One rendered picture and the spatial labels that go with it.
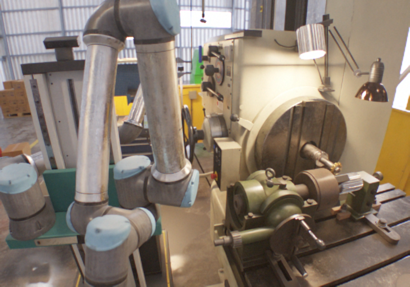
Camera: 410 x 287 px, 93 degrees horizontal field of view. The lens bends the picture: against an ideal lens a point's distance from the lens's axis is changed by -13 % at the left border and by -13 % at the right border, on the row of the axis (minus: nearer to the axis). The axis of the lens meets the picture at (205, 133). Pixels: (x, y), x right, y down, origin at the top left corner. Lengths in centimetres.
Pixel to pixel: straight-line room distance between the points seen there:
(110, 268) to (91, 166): 25
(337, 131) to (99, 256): 126
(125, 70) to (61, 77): 219
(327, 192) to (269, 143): 35
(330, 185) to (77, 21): 1470
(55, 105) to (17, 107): 783
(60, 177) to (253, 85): 99
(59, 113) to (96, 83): 50
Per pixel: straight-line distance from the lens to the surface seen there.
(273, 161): 121
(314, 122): 125
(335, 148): 144
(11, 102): 897
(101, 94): 62
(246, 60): 111
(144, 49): 62
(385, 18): 169
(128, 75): 320
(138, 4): 62
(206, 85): 152
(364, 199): 136
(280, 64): 120
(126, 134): 133
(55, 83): 107
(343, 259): 116
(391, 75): 180
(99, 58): 64
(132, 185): 89
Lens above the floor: 180
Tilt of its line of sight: 20 degrees down
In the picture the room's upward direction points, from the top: straight up
